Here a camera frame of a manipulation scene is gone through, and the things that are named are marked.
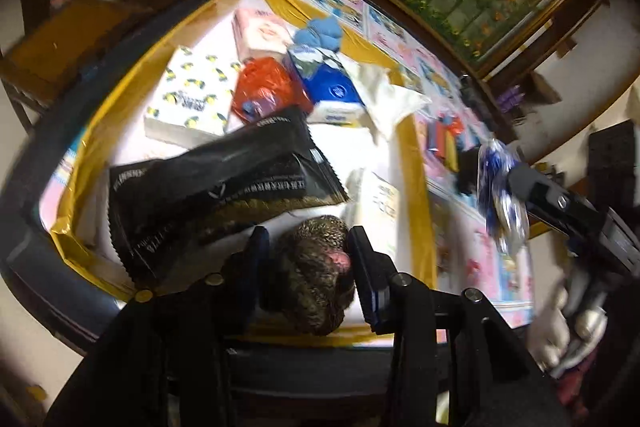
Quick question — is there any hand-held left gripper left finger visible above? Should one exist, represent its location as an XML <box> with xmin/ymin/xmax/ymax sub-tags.
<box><xmin>45</xmin><ymin>224</ymin><xmax>271</xmax><ymax>427</ymax></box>

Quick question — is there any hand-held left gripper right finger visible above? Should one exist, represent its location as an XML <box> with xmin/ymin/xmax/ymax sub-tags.
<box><xmin>347</xmin><ymin>226</ymin><xmax>571</xmax><ymax>427</ymax></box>

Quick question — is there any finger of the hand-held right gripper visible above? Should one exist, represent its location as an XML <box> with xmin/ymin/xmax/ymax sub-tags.
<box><xmin>507</xmin><ymin>162</ymin><xmax>608</xmax><ymax>240</ymax></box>

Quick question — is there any blue silver foil packet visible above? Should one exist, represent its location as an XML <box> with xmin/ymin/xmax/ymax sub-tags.
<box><xmin>475</xmin><ymin>137</ymin><xmax>531</xmax><ymax>258</ymax></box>

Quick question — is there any brown furry plush toy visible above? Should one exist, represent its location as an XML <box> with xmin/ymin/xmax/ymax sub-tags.
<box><xmin>260</xmin><ymin>214</ymin><xmax>358</xmax><ymax>338</ymax></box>

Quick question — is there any black snack packet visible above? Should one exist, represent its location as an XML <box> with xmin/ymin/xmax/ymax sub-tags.
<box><xmin>107</xmin><ymin>104</ymin><xmax>351</xmax><ymax>288</ymax></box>

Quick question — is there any white plastic bag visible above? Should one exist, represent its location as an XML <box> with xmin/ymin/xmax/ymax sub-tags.
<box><xmin>350</xmin><ymin>62</ymin><xmax>433</xmax><ymax>142</ymax></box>

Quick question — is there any blue tissue pack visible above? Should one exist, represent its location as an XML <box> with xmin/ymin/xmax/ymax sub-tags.
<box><xmin>285</xmin><ymin>44</ymin><xmax>366</xmax><ymax>128</ymax></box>

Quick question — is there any person's right hand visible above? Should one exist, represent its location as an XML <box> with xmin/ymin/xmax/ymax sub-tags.
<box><xmin>527</xmin><ymin>267</ymin><xmax>611</xmax><ymax>380</ymax></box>

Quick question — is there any black rectangular panel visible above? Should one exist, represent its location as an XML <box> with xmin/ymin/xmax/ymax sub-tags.
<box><xmin>587</xmin><ymin>122</ymin><xmax>637</xmax><ymax>202</ymax></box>

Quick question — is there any white paper packet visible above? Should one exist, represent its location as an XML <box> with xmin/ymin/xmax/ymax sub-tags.
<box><xmin>345</xmin><ymin>167</ymin><xmax>401</xmax><ymax>263</ymax></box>

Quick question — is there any small black object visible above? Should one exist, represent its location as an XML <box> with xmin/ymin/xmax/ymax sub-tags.
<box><xmin>456</xmin><ymin>149</ymin><xmax>481</xmax><ymax>195</ymax></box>

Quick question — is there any purple small object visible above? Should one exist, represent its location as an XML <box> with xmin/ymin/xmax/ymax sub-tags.
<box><xmin>497</xmin><ymin>87</ymin><xmax>526</xmax><ymax>112</ymax></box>

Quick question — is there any lemon print tissue box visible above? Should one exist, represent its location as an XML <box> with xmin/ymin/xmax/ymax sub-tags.
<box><xmin>142</xmin><ymin>46</ymin><xmax>246</xmax><ymax>145</ymax></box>

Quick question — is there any red plastic packet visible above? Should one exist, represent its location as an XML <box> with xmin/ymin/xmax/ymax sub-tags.
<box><xmin>231</xmin><ymin>57</ymin><xmax>313</xmax><ymax>122</ymax></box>

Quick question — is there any black round table rim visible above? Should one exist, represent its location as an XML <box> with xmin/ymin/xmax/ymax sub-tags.
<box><xmin>0</xmin><ymin>0</ymin><xmax>451</xmax><ymax>408</ymax></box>

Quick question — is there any pink tissue pack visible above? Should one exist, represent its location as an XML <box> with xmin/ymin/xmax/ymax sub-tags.
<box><xmin>231</xmin><ymin>7</ymin><xmax>296</xmax><ymax>62</ymax></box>

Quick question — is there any light blue cloth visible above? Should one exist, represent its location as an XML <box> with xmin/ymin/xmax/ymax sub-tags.
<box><xmin>292</xmin><ymin>17</ymin><xmax>346</xmax><ymax>55</ymax></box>

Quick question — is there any wooden chair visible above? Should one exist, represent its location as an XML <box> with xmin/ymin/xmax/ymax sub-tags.
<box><xmin>0</xmin><ymin>0</ymin><xmax>156</xmax><ymax>138</ymax></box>

